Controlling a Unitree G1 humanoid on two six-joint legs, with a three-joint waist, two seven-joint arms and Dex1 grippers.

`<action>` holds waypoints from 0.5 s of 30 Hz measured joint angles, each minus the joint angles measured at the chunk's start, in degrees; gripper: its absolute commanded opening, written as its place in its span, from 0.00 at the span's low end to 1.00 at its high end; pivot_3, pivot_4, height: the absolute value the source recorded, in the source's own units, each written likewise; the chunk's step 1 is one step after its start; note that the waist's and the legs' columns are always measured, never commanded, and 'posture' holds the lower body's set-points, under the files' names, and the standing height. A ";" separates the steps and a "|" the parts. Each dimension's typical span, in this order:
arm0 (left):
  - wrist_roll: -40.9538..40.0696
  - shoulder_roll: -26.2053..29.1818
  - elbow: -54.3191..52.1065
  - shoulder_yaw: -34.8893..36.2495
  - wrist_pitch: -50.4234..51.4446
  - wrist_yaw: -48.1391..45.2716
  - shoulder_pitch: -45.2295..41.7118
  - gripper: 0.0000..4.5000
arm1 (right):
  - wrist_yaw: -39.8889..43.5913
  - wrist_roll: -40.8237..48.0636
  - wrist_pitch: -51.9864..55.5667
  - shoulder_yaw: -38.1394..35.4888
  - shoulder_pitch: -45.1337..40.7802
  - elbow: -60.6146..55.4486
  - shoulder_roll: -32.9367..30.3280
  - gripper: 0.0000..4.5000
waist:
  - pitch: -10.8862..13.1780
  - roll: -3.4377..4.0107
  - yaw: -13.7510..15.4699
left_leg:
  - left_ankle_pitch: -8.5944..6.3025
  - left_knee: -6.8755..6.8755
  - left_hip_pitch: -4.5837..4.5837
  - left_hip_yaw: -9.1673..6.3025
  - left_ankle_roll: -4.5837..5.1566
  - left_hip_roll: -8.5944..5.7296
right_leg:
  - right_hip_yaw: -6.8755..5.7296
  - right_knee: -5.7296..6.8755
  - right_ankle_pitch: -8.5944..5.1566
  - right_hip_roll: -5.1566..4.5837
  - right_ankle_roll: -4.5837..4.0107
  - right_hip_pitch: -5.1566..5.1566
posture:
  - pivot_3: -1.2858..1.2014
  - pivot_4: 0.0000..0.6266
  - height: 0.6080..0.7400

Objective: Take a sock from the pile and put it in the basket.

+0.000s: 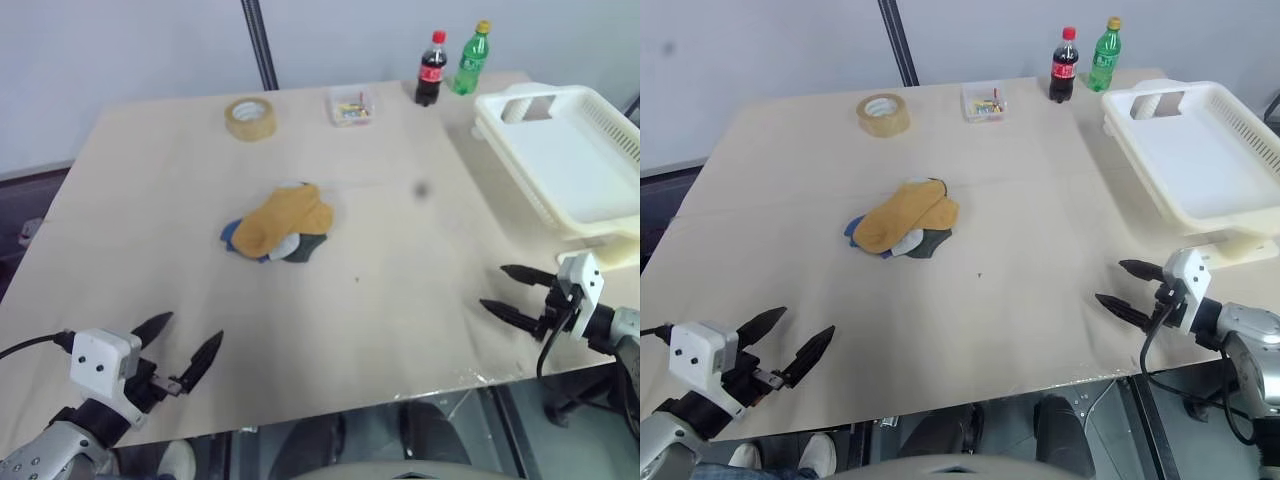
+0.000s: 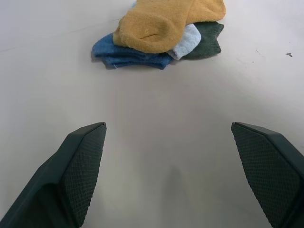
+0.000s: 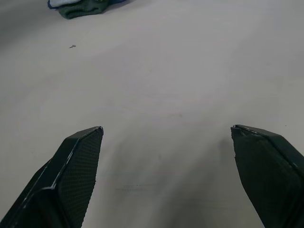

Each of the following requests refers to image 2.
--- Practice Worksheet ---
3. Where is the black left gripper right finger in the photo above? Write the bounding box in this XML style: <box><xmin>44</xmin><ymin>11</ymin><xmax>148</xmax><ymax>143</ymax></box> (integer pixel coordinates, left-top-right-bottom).
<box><xmin>231</xmin><ymin>122</ymin><xmax>304</xmax><ymax>228</ymax></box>

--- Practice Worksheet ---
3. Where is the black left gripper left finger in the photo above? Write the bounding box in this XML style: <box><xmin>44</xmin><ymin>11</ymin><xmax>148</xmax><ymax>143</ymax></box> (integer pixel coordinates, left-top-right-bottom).
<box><xmin>0</xmin><ymin>122</ymin><xmax>107</xmax><ymax>228</ymax></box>

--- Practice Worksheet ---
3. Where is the dark green terry sock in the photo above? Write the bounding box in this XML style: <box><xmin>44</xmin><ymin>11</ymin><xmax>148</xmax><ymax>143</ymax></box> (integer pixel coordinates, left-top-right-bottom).
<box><xmin>182</xmin><ymin>21</ymin><xmax>225</xmax><ymax>60</ymax></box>

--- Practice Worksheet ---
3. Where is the light blue terry sock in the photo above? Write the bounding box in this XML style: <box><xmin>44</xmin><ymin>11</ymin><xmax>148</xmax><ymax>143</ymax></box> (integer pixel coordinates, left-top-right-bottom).
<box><xmin>168</xmin><ymin>23</ymin><xmax>202</xmax><ymax>60</ymax></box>

